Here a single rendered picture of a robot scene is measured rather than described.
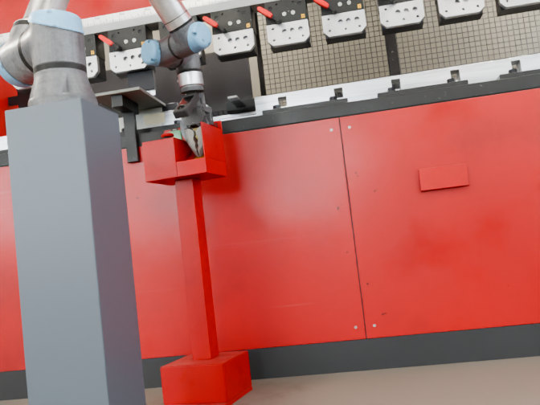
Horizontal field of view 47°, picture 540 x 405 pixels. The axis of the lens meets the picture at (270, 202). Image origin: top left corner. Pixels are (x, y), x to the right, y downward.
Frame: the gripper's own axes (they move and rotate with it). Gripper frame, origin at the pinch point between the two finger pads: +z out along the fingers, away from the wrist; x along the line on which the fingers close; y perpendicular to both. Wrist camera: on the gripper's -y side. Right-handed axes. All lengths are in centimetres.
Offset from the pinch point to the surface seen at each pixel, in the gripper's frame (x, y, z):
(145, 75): 33, 38, -36
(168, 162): 7.0, -6.8, 2.0
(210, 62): 27, 91, -49
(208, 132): -4.9, -1.7, -5.1
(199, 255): 2.5, -4.2, 30.4
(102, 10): 45, 35, -63
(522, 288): -87, 33, 56
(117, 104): 31.2, 11.2, -21.6
